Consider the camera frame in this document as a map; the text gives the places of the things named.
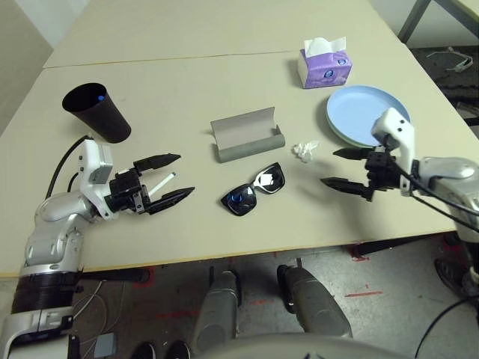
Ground black shoe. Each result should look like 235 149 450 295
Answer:
130 340 158 359
162 339 192 359

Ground grey robot left leg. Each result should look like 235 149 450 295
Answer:
192 269 242 352

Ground grey robot torso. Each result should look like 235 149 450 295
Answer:
209 334 412 359

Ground grey glasses case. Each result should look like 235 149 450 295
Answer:
210 106 287 165

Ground grey foot pedal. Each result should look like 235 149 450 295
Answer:
93 333 116 358

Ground purple tissue pack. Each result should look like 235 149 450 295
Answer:
298 36 354 90

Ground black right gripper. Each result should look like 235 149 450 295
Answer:
320 147 403 203

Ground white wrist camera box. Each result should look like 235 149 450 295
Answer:
370 107 416 197
77 139 115 220

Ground light green plate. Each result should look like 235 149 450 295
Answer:
323 108 379 148

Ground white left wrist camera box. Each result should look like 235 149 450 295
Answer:
77 139 115 220

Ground white tissue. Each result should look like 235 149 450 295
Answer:
292 140 321 163

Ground black sunglasses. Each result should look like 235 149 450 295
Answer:
220 162 287 217

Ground dark textured floor mat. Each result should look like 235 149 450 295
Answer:
407 44 479 124

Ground grey robot leg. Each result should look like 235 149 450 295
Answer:
276 263 355 340
192 269 242 352

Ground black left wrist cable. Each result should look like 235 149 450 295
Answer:
46 135 93 199

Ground thin white floor cable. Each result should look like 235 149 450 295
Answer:
73 278 113 337

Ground light blue plate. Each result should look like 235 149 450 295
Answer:
325 85 412 146

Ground white safety glasses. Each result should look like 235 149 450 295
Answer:
426 46 475 74

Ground neighbouring table with metal frame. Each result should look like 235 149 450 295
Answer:
397 0 479 44

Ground black plastic cup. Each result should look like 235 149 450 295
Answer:
61 82 132 144

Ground black table foot bar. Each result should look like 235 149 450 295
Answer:
351 235 450 259
80 269 149 283

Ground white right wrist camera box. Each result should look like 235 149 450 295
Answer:
370 107 416 197

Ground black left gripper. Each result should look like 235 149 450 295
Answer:
104 152 196 218

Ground grey robot right leg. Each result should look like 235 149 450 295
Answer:
276 263 355 340

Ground white pen blue cap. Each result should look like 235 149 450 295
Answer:
148 171 177 196

